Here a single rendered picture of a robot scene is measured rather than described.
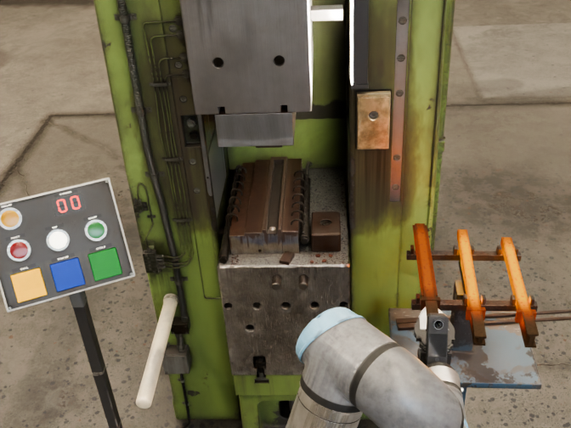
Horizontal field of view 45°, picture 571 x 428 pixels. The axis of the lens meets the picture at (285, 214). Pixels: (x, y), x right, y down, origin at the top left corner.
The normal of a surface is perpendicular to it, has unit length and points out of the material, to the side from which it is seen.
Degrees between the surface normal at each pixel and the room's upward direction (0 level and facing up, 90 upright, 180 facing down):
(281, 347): 90
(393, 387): 44
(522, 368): 0
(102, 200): 60
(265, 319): 90
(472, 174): 0
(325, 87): 90
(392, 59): 90
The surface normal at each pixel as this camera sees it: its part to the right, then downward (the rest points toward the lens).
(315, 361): -0.77, 0.01
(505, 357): -0.05, -0.83
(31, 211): 0.30, 0.02
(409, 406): 0.09, -0.02
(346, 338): -0.31, -0.65
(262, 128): -0.04, 0.56
